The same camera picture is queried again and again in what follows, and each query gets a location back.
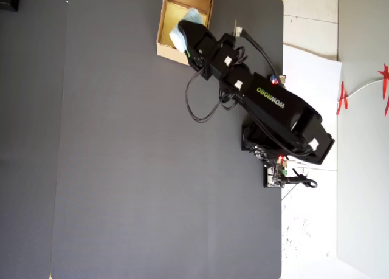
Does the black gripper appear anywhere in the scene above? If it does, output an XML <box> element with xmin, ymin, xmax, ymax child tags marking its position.
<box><xmin>177</xmin><ymin>20</ymin><xmax>247</xmax><ymax>81</ymax></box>

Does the light blue yarn-wrapped block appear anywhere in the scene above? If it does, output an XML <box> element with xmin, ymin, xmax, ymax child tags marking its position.
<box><xmin>168</xmin><ymin>7</ymin><xmax>204</xmax><ymax>53</ymax></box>

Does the brown cardboard box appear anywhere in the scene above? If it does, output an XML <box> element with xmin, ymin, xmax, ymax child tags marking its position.
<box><xmin>156</xmin><ymin>0</ymin><xmax>215</xmax><ymax>66</ymax></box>

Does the white paper sheet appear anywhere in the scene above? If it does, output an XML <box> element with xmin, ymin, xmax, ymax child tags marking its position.
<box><xmin>281</xmin><ymin>44</ymin><xmax>343</xmax><ymax>171</ymax></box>

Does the large dark grey mat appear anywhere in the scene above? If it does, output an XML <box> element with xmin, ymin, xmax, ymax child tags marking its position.
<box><xmin>50</xmin><ymin>0</ymin><xmax>285</xmax><ymax>279</ymax></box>

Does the motor driver board green terminal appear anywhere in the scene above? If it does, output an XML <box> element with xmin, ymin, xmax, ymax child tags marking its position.
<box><xmin>263</xmin><ymin>155</ymin><xmax>289</xmax><ymax>188</ymax></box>

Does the red paper cutout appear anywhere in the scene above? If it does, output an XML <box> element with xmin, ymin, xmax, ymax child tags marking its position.
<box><xmin>336</xmin><ymin>80</ymin><xmax>350</xmax><ymax>116</ymax></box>
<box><xmin>376</xmin><ymin>63</ymin><xmax>389</xmax><ymax>117</ymax></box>

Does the narrow dark grey mat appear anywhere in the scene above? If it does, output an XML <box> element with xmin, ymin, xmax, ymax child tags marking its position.
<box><xmin>0</xmin><ymin>0</ymin><xmax>69</xmax><ymax>279</ymax></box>

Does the grey panel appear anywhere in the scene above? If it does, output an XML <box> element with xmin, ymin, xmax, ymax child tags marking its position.
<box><xmin>335</xmin><ymin>0</ymin><xmax>389</xmax><ymax>279</ymax></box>

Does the camera circuit board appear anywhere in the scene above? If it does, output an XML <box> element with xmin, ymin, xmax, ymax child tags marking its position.
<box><xmin>231</xmin><ymin>19</ymin><xmax>244</xmax><ymax>38</ymax></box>

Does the black camera cable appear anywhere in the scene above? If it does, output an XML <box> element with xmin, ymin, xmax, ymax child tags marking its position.
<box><xmin>238</xmin><ymin>28</ymin><xmax>283</xmax><ymax>80</ymax></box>

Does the white usb cable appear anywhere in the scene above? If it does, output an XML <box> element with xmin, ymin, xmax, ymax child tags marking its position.
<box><xmin>288</xmin><ymin>159</ymin><xmax>311</xmax><ymax>175</ymax></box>

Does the black power plug cable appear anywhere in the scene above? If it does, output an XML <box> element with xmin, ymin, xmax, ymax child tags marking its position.
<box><xmin>284</xmin><ymin>174</ymin><xmax>318</xmax><ymax>189</ymax></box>

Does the thin white cable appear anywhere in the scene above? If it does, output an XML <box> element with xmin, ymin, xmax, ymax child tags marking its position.
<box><xmin>346</xmin><ymin>79</ymin><xmax>385</xmax><ymax>99</ymax></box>

